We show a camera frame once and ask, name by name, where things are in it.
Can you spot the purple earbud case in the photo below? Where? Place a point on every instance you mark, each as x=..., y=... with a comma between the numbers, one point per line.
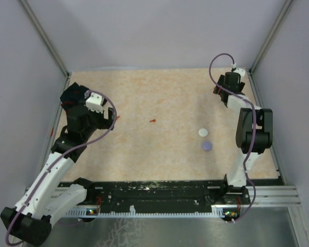
x=207, y=146

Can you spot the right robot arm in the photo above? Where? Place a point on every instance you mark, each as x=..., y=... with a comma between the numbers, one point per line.
x=254, y=134

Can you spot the black cloth pouch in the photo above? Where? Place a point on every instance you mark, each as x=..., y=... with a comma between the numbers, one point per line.
x=73, y=96

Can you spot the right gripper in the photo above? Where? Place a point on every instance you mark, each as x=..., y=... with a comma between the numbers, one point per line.
x=218, y=90

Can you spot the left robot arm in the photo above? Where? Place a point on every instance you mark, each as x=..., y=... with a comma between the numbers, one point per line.
x=32, y=218

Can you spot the white earbud charging case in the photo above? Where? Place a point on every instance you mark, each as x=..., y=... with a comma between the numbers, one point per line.
x=203, y=132

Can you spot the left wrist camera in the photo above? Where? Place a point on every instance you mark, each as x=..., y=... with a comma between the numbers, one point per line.
x=94, y=102

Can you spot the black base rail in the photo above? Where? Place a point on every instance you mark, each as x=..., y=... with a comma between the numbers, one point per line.
x=168, y=197

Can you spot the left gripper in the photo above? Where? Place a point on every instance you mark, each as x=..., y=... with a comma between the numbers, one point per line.
x=105, y=123

